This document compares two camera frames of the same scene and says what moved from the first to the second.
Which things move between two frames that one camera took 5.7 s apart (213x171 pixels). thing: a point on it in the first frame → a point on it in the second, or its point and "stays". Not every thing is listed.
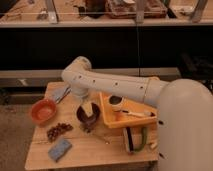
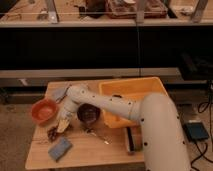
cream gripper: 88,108 → 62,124
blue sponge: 58,151 stays
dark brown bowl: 83,117 stays
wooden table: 72,131 stays
